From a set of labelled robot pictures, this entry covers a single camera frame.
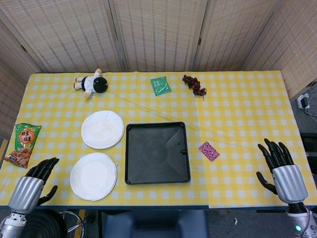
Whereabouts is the chrome stool frame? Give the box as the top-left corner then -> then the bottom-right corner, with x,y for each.
59,210 -> 87,234

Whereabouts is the black square plastic tray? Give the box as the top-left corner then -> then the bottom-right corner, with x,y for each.
124,121 -> 191,185

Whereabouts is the beige woven folding screen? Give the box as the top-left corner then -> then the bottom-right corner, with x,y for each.
0,0 -> 317,139

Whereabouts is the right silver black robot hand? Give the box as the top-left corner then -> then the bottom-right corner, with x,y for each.
256,138 -> 309,205

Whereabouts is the plush doll black head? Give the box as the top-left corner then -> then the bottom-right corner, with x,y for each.
73,68 -> 109,99

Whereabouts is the dark blue-grey chair seat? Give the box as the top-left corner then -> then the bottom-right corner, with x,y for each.
103,210 -> 210,238

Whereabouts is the white cable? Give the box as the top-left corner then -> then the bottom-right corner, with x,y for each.
304,106 -> 317,118

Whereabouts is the dark red grape bunch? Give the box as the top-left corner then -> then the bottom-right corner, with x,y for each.
182,74 -> 208,102

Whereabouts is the white power adapter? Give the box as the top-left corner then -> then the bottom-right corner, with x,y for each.
296,93 -> 311,110

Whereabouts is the purple patterned packet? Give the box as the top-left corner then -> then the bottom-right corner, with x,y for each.
198,141 -> 220,163

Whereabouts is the green snack bag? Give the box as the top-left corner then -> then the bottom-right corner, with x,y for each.
3,123 -> 42,169

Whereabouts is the green sachet packet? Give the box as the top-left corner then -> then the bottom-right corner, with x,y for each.
150,76 -> 172,97

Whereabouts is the black box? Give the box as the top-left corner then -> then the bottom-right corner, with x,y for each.
300,133 -> 317,157

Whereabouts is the yellow white checked tablecloth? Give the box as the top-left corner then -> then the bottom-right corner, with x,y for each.
0,70 -> 317,209

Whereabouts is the black round base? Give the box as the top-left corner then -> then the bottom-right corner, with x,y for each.
22,210 -> 67,238

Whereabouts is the white paper plate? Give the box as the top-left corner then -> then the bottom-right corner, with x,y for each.
69,152 -> 118,202

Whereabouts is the white paper plate notched rim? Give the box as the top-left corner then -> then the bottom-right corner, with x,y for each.
81,110 -> 125,149

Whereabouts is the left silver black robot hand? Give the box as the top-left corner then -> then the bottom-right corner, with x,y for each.
8,157 -> 60,215

